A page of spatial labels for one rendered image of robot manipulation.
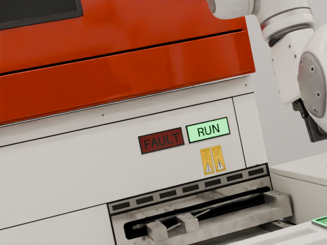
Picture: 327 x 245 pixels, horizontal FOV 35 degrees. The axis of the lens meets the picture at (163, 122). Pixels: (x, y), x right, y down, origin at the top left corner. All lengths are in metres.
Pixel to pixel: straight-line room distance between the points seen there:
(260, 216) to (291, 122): 1.86
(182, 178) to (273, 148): 1.76
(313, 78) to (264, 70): 2.60
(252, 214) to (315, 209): 0.16
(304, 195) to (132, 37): 0.57
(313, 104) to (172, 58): 0.84
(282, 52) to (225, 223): 0.58
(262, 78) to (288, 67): 2.24
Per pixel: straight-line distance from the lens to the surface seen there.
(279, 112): 3.12
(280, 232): 0.88
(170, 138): 1.36
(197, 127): 1.38
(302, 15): 0.85
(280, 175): 1.42
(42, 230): 1.35
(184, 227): 1.29
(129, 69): 1.30
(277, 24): 0.85
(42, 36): 1.29
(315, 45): 0.51
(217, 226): 1.30
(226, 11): 0.85
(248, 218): 1.33
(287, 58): 0.84
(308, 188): 1.28
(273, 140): 3.11
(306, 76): 0.51
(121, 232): 1.36
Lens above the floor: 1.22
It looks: 3 degrees down
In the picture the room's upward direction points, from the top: 12 degrees counter-clockwise
